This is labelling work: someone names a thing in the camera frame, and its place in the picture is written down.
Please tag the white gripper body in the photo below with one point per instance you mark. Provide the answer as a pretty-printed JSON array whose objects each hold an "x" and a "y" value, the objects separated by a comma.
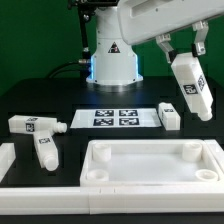
[{"x": 142, "y": 20}]

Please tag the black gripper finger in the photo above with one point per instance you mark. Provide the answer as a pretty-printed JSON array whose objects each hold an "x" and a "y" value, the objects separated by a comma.
[
  {"x": 198, "y": 47},
  {"x": 163, "y": 41}
]

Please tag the white desk top tray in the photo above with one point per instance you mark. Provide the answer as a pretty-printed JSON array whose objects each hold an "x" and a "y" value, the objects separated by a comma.
[{"x": 152, "y": 162}]

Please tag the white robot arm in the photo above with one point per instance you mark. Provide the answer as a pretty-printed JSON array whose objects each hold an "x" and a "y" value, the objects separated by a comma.
[{"x": 114, "y": 64}]

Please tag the white marker sheet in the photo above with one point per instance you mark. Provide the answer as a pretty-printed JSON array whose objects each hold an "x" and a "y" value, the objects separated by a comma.
[{"x": 115, "y": 118}]

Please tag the black camera pole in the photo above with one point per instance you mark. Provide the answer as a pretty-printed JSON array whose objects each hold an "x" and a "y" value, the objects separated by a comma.
[{"x": 86, "y": 10}]

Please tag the white obstacle wall bar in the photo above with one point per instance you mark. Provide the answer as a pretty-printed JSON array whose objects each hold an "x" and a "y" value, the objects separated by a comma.
[{"x": 106, "y": 200}]

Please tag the white left wall block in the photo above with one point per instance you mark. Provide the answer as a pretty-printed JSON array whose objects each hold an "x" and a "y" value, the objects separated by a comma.
[{"x": 7, "y": 157}]

